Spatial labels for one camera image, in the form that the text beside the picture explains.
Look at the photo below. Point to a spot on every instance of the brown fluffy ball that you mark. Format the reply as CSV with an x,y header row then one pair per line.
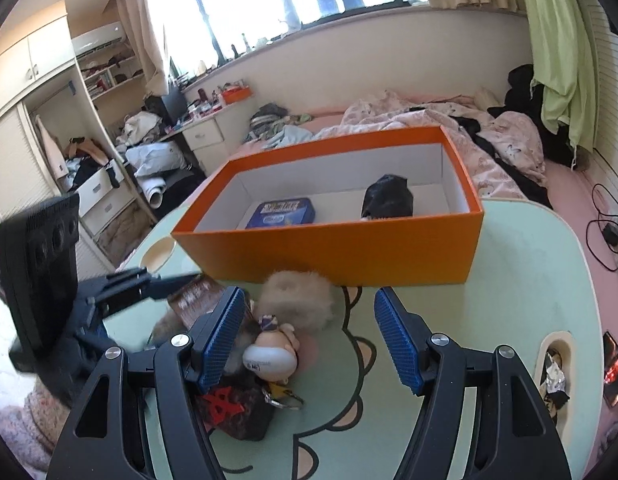
x,y
164,330

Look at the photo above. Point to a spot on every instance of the orange cardboard box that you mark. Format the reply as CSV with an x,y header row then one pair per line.
x,y
339,255

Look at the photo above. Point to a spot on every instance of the blue tin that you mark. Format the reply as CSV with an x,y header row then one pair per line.
x,y
281,212

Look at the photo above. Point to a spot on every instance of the brown packet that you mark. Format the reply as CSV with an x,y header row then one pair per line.
x,y
194,300

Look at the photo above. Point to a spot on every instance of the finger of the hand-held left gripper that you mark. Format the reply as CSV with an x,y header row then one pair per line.
x,y
139,285

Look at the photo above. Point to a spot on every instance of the rolled white paper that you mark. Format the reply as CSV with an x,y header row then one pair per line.
x,y
154,192

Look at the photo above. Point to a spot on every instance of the wall shelf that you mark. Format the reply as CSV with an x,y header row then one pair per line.
x,y
109,77

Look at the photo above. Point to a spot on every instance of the black pouch with red print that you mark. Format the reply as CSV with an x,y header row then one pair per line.
x,y
229,410

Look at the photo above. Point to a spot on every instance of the cream bag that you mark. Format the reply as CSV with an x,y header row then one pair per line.
x,y
141,127

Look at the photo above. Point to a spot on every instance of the pink bed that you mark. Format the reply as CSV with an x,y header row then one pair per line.
x,y
574,195

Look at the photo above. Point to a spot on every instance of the white drawer cabinet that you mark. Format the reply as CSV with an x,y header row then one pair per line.
x,y
204,135

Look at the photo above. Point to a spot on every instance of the white air conditioner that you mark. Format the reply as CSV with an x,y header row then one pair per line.
x,y
99,37

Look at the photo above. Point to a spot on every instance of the person's left forearm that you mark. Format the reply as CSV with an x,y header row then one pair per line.
x,y
34,425

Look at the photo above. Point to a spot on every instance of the lime green curtain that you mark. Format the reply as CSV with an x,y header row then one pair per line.
x,y
559,60

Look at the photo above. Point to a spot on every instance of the black patterned pouch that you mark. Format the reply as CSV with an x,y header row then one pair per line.
x,y
386,197

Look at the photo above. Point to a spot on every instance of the pink floral blanket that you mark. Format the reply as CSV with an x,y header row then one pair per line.
x,y
504,160

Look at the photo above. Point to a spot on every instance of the small orange box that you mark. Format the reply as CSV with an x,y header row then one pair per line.
x,y
236,95

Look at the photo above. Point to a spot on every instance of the white slatted panel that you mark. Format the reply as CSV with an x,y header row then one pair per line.
x,y
611,110

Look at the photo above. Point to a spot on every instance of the window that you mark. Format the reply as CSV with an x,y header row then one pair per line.
x,y
239,5

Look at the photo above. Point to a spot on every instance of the white drawer unit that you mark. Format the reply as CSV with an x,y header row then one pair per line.
x,y
96,195

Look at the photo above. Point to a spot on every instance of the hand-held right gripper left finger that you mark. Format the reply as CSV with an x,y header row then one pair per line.
x,y
221,340

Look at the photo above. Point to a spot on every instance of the wrappers in desk slot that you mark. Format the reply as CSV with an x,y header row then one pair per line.
x,y
554,375

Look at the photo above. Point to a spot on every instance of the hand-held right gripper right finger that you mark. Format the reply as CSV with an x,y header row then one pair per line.
x,y
396,340

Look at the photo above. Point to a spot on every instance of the cream wall cabinet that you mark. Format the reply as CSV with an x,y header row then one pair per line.
x,y
34,60

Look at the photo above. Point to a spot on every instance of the light blue clothes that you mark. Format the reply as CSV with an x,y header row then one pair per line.
x,y
291,136

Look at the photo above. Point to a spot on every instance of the black clothes pile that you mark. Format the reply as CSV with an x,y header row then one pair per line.
x,y
519,90

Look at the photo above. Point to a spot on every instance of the black monitor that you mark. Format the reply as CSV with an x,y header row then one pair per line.
x,y
175,105

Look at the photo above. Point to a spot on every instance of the black long garment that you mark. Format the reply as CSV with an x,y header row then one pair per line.
x,y
471,127

